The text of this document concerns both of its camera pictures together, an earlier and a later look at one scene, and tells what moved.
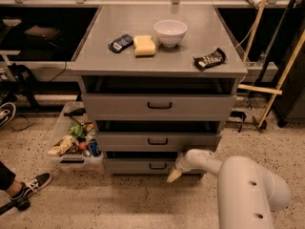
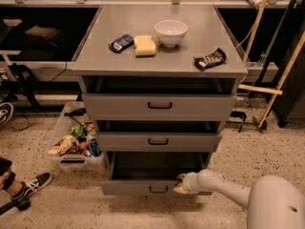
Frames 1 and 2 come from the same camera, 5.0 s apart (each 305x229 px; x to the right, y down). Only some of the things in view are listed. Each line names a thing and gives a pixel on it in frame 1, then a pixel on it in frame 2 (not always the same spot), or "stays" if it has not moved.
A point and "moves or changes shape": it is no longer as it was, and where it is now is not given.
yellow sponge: (144, 46) stays
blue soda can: (93, 148) stays
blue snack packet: (120, 43) stays
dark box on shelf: (48, 33) stays
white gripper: (181, 166) -> (190, 183)
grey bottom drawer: (139, 166) moves or changes shape
